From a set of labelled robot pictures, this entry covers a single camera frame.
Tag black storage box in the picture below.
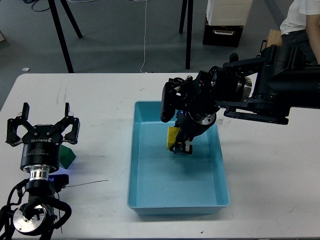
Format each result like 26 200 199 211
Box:
202 16 246 48

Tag green wooden block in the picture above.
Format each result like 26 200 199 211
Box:
60 145 76 169

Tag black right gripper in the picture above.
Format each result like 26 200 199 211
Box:
169 110 217 155

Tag seated person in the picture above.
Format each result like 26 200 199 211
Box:
280 0 320 66

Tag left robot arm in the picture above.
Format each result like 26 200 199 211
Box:
0 102 80 240

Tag white hanging cable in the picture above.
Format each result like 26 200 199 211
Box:
129 0 154 74

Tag thin wire on table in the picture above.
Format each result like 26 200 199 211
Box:
65 179 110 188

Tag black left table legs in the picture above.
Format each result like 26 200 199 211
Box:
48 0 83 74

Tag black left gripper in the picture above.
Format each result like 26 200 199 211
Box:
5 102 80 173

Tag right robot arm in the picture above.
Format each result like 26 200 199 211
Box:
160 45 320 155

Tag cardboard box with handles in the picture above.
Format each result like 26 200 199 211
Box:
260 29 282 53

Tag white appliance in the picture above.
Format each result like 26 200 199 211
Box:
206 0 253 26

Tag black right table legs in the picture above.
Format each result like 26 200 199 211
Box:
178 0 194 70

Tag blue plastic box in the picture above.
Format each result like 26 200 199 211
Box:
127 101 230 215

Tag yellow wooden block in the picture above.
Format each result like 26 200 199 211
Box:
166 126 180 150

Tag black table legs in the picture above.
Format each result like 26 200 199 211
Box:
178 0 194 70
48 0 83 74

